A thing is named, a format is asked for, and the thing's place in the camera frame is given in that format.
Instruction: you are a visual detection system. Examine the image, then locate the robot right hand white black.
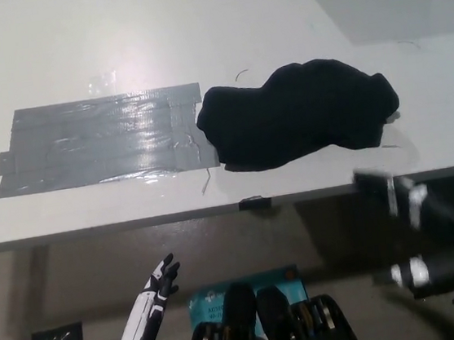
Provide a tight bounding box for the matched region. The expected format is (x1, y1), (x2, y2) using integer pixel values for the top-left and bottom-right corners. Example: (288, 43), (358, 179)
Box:
(351, 157), (454, 316)

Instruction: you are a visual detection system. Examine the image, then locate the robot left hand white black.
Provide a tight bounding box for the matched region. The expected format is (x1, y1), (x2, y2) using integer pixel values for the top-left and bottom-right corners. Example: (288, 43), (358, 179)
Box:
(108, 252), (190, 340)

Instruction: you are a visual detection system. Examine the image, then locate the black t-shirt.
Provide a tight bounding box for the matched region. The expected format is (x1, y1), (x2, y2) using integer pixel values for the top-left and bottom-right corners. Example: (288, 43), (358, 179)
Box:
(191, 48), (408, 180)

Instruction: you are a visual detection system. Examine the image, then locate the teal cardboard router box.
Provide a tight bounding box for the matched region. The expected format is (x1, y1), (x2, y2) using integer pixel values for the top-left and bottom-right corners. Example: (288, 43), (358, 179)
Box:
(183, 263), (312, 340)

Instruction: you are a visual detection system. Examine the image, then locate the grey table leg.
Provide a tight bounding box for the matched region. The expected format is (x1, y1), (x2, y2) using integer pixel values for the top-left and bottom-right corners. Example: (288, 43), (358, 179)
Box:
(7, 244), (59, 323)

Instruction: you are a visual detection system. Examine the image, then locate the small black tape strip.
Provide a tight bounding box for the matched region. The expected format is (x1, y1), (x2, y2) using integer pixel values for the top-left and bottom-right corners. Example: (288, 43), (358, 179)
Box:
(237, 193), (274, 213)

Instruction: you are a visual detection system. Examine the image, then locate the clear tape piece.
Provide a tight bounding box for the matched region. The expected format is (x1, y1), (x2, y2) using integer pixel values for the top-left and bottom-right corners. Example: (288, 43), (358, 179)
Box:
(85, 69), (120, 97)

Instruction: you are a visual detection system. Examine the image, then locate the grey duct tape patch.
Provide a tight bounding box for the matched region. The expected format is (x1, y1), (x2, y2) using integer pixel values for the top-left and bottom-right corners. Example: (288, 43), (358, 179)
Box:
(0, 81), (221, 200)

